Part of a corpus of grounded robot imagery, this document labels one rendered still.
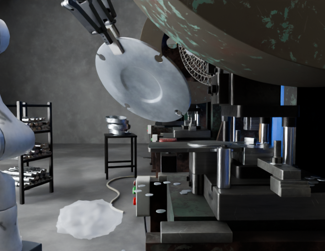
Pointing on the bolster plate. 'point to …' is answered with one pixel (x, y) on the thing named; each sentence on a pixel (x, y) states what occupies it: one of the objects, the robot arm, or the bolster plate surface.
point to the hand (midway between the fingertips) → (113, 40)
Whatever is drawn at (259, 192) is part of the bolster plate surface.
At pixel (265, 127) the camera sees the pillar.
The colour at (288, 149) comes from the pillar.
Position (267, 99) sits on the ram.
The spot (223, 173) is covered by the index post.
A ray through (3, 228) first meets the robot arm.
